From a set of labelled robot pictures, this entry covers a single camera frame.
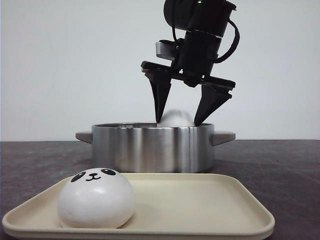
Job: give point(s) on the beige plastic tray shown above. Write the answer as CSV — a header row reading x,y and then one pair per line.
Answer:
x,y
169,206

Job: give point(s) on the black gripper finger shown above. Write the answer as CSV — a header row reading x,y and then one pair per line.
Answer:
x,y
211,99
160,82

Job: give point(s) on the panda bun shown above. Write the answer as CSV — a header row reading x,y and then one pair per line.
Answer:
x,y
175,118
96,198

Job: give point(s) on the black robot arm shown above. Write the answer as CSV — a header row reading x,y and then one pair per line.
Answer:
x,y
208,16

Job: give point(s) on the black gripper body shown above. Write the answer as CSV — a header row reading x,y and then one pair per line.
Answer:
x,y
196,55

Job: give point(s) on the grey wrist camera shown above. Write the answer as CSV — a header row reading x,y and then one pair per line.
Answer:
x,y
166,49

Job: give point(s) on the stainless steel pot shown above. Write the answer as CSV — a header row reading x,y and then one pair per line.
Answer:
x,y
141,147

